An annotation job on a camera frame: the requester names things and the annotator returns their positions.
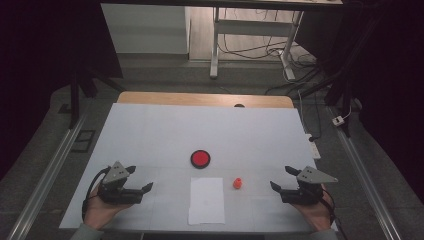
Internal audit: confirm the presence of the dark desk top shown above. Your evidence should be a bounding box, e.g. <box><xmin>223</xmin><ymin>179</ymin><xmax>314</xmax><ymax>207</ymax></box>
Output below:
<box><xmin>99</xmin><ymin>0</ymin><xmax>344</xmax><ymax>9</ymax></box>

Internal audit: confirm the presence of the wooden table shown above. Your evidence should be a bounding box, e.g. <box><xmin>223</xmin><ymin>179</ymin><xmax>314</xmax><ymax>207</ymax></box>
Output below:
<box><xmin>117</xmin><ymin>91</ymin><xmax>295</xmax><ymax>109</ymax></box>

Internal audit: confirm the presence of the small white paper sheet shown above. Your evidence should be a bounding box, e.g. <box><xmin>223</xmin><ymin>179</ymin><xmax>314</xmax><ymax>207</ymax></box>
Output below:
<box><xmin>187</xmin><ymin>177</ymin><xmax>226</xmax><ymax>225</ymax></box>

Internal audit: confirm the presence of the dark floor socket frame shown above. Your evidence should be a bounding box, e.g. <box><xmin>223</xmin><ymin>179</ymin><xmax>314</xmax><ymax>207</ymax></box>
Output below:
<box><xmin>70</xmin><ymin>129</ymin><xmax>97</xmax><ymax>154</ymax></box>

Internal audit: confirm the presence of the dark curtain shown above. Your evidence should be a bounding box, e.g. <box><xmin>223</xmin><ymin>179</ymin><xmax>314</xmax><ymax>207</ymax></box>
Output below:
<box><xmin>294</xmin><ymin>0</ymin><xmax>424</xmax><ymax>204</ymax></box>
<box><xmin>0</xmin><ymin>0</ymin><xmax>124</xmax><ymax>181</ymax></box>

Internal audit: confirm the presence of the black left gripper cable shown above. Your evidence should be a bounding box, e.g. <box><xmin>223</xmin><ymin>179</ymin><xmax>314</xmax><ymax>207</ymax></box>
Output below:
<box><xmin>81</xmin><ymin>166</ymin><xmax>112</xmax><ymax>222</ymax></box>

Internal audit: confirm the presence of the black metal stand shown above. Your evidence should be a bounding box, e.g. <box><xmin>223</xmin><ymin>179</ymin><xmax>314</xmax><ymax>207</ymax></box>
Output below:
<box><xmin>68</xmin><ymin>64</ymin><xmax>128</xmax><ymax>130</ymax></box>
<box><xmin>293</xmin><ymin>13</ymin><xmax>384</xmax><ymax>138</ymax></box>

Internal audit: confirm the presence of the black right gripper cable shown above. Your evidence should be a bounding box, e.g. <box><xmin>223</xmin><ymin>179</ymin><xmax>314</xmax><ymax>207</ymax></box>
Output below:
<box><xmin>320</xmin><ymin>188</ymin><xmax>348</xmax><ymax>240</ymax></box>

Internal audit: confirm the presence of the large white table cover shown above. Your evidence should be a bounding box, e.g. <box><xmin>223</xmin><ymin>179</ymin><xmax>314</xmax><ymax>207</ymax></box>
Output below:
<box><xmin>59</xmin><ymin>102</ymin><xmax>338</xmax><ymax>233</ymax></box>

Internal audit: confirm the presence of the tangle of black floor cables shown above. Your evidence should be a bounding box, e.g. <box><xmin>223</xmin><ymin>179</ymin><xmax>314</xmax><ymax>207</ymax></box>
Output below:
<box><xmin>218</xmin><ymin>8</ymin><xmax>321</xmax><ymax>98</ymax></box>

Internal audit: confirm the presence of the person's left hand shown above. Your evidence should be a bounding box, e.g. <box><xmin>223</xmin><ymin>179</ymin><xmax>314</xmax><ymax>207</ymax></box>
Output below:
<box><xmin>83</xmin><ymin>185</ymin><xmax>134</xmax><ymax>231</ymax></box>

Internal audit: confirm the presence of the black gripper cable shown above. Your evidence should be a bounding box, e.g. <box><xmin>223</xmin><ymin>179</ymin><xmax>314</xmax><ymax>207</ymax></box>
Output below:
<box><xmin>81</xmin><ymin>166</ymin><xmax>112</xmax><ymax>222</ymax></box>
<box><xmin>320</xmin><ymin>188</ymin><xmax>348</xmax><ymax>240</ymax></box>

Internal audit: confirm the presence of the white desk frame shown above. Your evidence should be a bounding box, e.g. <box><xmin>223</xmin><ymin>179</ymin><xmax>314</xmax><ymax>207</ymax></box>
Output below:
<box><xmin>209</xmin><ymin>7</ymin><xmax>305</xmax><ymax>82</ymax></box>

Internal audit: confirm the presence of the round red ink pad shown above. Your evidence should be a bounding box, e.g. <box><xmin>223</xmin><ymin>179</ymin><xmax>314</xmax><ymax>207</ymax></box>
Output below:
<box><xmin>190</xmin><ymin>149</ymin><xmax>212</xmax><ymax>170</ymax></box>

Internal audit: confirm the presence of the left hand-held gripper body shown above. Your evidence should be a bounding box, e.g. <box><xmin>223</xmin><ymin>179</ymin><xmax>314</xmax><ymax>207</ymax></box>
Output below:
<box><xmin>97</xmin><ymin>161</ymin><xmax>144</xmax><ymax>205</ymax></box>

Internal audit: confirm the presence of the aluminium floor rail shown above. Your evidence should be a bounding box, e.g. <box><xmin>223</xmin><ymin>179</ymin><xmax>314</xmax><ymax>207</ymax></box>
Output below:
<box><xmin>328</xmin><ymin>106</ymin><xmax>403</xmax><ymax>240</ymax></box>
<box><xmin>6</xmin><ymin>111</ymin><xmax>89</xmax><ymax>240</ymax></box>

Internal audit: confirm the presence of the white power strip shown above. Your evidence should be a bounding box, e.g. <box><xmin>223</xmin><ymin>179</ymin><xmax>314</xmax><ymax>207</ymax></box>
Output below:
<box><xmin>304</xmin><ymin>133</ymin><xmax>322</xmax><ymax>160</ymax></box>

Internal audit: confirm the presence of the white cabinet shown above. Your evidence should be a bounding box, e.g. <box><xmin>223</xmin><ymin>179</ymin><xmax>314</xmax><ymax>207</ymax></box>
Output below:
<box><xmin>100</xmin><ymin>3</ymin><xmax>191</xmax><ymax>55</ymax></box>

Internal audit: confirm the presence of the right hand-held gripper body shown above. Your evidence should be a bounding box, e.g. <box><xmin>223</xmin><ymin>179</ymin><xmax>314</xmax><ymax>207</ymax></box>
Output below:
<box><xmin>280</xmin><ymin>165</ymin><xmax>339</xmax><ymax>206</ymax></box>

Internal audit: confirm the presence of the person's right hand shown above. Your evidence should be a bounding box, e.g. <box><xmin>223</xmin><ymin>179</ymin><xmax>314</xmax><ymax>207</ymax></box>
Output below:
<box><xmin>292</xmin><ymin>195</ymin><xmax>335</xmax><ymax>232</ymax></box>

